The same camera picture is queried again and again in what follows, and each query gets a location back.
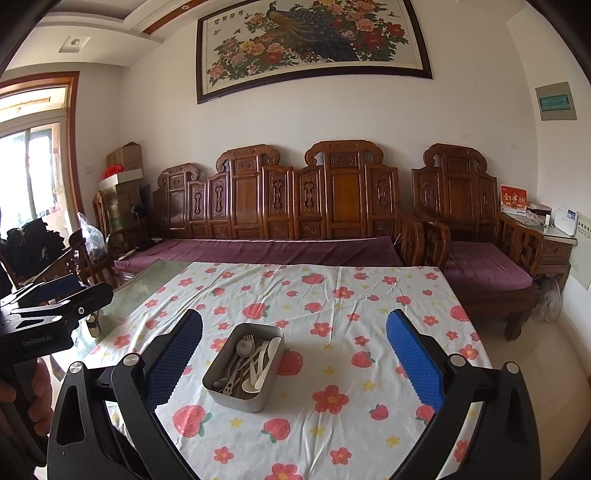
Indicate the plain metal spoon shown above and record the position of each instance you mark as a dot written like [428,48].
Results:
[219,383]

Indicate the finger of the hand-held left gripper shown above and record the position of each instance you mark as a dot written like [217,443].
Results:
[92,297]
[55,288]

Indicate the dark wooden chair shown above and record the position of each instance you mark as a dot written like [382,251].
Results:
[69,261]

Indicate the large box with white lid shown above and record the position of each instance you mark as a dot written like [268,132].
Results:
[122,198]

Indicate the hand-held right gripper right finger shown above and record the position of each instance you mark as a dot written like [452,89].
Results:
[415,355]

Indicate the carved wooden sofa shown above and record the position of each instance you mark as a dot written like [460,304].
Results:
[341,189]

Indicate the cream plastic spoon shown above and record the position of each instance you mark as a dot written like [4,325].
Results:
[250,386]

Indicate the grey wall box green label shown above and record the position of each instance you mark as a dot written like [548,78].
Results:
[556,101]

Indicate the wooden side table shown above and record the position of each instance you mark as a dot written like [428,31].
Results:
[554,251]

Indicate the small striped box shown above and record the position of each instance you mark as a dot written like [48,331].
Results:
[94,325]

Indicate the red card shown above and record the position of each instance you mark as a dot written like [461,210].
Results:
[513,198]

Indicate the clear plastic bag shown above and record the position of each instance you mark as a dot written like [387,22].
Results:
[92,240]

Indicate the red decoration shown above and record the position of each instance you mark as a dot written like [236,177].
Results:
[113,171]

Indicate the brown cardboard box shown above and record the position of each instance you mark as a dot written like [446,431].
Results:
[125,157]

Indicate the purple armchair cushion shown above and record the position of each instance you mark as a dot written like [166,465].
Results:
[489,267]

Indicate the metal fork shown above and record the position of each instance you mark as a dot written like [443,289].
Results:
[249,339]

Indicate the purple sofa cushion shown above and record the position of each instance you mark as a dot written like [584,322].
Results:
[277,251]

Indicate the rectangular metal tray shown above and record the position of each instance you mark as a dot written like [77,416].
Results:
[240,401]

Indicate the wooden door frame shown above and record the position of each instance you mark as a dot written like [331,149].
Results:
[69,138]

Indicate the floral strawberry tablecloth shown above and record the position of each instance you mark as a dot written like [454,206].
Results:
[346,323]

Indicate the person's left hand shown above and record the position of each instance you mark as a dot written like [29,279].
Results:
[40,387]

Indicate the white tissue box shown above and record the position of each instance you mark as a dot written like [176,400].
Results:
[539,212]

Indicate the cream plastic fork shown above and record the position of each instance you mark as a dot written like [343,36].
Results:
[231,391]

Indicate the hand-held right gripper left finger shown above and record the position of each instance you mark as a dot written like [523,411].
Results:
[180,355]

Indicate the grey duster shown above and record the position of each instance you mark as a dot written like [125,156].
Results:
[547,300]

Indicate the black fan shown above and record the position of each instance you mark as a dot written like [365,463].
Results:
[137,212]

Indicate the black cloth pile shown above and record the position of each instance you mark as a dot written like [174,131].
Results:
[27,244]

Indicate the framed peacock painting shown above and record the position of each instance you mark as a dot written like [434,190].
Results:
[300,50]

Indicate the white desk device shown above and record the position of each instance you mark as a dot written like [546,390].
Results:
[565,222]

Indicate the white wall panel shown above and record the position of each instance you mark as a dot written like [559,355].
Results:
[582,258]

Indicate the carved wooden armchair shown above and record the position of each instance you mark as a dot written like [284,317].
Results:
[457,184]

